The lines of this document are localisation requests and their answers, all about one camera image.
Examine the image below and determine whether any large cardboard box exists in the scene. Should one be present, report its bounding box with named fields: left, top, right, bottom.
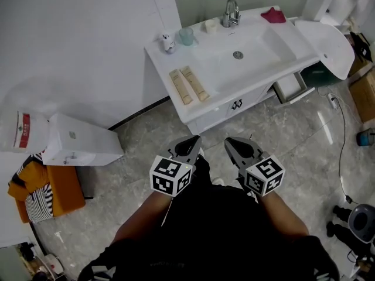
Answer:
left=348, top=68, right=375, bottom=124

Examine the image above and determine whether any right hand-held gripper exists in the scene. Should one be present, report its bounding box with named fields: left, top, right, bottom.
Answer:
left=224, top=136, right=286, bottom=197

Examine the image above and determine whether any white pump bottle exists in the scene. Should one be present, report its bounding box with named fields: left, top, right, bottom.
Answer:
left=159, top=31, right=176, bottom=54

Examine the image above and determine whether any white water dispenser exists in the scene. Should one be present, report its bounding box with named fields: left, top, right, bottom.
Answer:
left=40, top=112, right=124, bottom=167

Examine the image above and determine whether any person's black clothing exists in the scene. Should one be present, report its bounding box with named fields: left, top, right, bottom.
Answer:
left=77, top=156, right=340, bottom=281

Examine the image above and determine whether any white vanity drawer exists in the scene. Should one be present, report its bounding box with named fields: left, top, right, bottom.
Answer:
left=272, top=71, right=316, bottom=105

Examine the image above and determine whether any white sink vanity cabinet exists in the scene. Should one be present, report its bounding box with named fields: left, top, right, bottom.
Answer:
left=144, top=6, right=322, bottom=135

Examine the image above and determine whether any clear water jug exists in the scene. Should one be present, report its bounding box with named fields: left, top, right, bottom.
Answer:
left=0, top=105, right=50, bottom=155

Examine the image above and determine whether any red cloth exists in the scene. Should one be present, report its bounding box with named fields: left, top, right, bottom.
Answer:
left=260, top=6, right=287, bottom=24

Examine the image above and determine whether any small cardboard box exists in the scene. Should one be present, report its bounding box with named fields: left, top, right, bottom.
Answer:
left=347, top=54, right=373, bottom=77

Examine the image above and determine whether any white cup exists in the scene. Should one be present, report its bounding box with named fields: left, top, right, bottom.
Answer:
left=204, top=19, right=218, bottom=35

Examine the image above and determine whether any person's left forearm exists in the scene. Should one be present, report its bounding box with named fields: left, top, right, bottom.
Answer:
left=112, top=191, right=173, bottom=245

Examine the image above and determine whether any chrome faucet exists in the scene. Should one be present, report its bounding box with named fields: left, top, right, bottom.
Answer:
left=221, top=0, right=241, bottom=28

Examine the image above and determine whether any black bag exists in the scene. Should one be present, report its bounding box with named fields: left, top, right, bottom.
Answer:
left=350, top=31, right=373, bottom=63

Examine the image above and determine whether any blue waste bin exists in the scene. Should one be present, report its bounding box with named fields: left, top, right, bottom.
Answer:
left=356, top=127, right=375, bottom=148

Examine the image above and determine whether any black cable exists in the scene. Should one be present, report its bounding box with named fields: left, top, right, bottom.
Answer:
left=332, top=97, right=354, bottom=204

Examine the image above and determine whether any striped cushion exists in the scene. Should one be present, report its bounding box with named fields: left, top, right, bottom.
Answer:
left=25, top=184, right=55, bottom=224

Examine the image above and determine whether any beige tube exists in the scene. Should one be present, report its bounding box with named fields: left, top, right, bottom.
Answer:
left=169, top=68, right=194, bottom=105
left=179, top=66, right=210, bottom=102

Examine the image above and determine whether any person's right forearm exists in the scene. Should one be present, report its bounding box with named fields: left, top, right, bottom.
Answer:
left=259, top=190, right=310, bottom=239

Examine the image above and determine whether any teal plastic cup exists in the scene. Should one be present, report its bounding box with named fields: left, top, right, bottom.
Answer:
left=178, top=27, right=195, bottom=46

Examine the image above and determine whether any white freestanding basin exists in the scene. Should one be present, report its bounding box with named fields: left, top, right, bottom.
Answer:
left=294, top=19, right=356, bottom=87

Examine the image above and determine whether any white power strip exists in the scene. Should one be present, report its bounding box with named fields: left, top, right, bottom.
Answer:
left=326, top=92, right=339, bottom=110

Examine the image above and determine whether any grey shell chair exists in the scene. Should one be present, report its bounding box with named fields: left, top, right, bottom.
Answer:
left=349, top=203, right=375, bottom=244

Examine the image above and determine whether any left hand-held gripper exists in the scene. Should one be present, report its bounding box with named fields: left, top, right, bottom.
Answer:
left=149, top=135, right=203, bottom=198

